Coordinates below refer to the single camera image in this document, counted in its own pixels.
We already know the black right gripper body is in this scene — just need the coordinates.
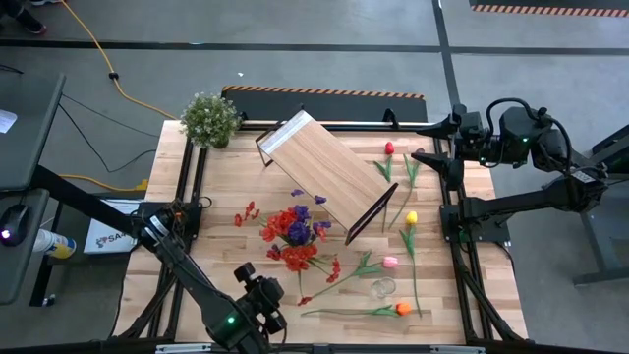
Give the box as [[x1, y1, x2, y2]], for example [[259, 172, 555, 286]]
[[444, 102, 488, 192]]

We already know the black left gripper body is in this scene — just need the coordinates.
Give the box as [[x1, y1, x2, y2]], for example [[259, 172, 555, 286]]
[[234, 262, 289, 336]]

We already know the red artificial tulip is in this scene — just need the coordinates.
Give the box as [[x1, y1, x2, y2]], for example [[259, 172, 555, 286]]
[[372, 141, 397, 233]]

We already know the small red flower bunch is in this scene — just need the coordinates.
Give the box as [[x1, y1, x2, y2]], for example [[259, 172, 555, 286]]
[[266, 244, 344, 307]]

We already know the yellow artificial tulip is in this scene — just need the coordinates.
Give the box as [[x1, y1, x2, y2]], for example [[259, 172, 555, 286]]
[[398, 210, 424, 317]]

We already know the orange artificial tulip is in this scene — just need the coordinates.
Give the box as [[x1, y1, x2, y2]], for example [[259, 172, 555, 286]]
[[300, 301, 413, 318]]

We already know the dark maroon artificial tulip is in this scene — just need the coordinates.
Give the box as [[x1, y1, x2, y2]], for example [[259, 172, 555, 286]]
[[387, 152, 423, 232]]

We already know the pink artificial tulip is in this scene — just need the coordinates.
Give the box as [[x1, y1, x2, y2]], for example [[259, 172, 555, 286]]
[[307, 250, 400, 302]]

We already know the clear glass vase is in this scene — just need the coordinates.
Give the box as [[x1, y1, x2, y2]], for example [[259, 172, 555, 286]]
[[369, 276, 397, 300]]

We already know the black mat with hazard stripe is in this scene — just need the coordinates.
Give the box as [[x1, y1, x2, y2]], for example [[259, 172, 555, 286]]
[[469, 0, 629, 19], [220, 85, 429, 124]]

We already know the dark grey metal cart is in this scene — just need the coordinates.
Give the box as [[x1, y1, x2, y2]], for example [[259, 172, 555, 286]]
[[572, 125, 629, 286]]

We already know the white printed box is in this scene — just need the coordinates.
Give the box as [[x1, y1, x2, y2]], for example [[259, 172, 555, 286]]
[[83, 199, 143, 256]]

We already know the potted green plant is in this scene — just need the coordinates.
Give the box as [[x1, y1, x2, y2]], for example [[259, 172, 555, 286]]
[[179, 91, 243, 150]]

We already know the white and yellow bottle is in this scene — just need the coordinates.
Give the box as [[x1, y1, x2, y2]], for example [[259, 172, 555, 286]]
[[32, 228, 78, 261]]

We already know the black computer mouse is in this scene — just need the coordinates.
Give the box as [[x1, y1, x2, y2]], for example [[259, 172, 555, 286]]
[[0, 204, 30, 247]]

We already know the grey office desk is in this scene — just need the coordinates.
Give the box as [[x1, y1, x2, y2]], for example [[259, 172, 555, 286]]
[[0, 72, 68, 307]]

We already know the white paper sheet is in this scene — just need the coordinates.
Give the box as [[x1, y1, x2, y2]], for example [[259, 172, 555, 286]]
[[0, 109, 19, 135]]

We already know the person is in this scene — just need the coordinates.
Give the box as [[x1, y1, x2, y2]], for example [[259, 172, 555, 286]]
[[0, 0, 48, 35]]

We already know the wooden shelf black metal frame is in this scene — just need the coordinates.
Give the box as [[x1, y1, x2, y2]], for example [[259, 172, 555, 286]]
[[255, 109, 399, 246]]

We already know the thin black floor cable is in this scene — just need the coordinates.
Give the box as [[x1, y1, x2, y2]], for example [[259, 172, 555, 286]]
[[57, 92, 159, 174]]

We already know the yellow extension cable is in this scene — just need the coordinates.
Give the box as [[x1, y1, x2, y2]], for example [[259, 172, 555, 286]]
[[58, 0, 179, 193]]

